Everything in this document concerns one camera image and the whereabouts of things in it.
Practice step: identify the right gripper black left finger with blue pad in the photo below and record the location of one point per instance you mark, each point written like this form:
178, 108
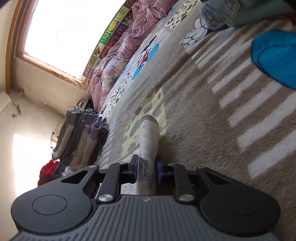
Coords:
114, 177

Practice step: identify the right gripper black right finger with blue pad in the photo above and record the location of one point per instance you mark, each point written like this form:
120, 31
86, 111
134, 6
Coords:
174, 177

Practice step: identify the white quilted sweatshirt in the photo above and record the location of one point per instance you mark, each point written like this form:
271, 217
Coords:
147, 153

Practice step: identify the grey folded clothes stack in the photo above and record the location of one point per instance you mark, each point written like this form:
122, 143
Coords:
82, 137

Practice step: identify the red and yellow clothes stack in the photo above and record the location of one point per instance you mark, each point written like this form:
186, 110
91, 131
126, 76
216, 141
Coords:
53, 170

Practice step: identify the jeans and green clothes stack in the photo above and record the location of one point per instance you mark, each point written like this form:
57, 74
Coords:
217, 14

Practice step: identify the brown Mickey Mouse blanket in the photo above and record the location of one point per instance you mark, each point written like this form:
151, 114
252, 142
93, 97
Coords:
214, 107

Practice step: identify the colourful alphabet foam mat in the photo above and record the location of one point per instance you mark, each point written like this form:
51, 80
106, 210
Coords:
119, 24

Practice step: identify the purple crumpled quilt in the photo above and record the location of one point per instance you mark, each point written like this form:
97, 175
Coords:
146, 15

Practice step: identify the white wall air conditioner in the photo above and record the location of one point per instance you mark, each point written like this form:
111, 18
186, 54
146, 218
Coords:
5, 101

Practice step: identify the window with wooden frame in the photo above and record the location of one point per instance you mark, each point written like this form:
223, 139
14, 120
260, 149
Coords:
58, 36

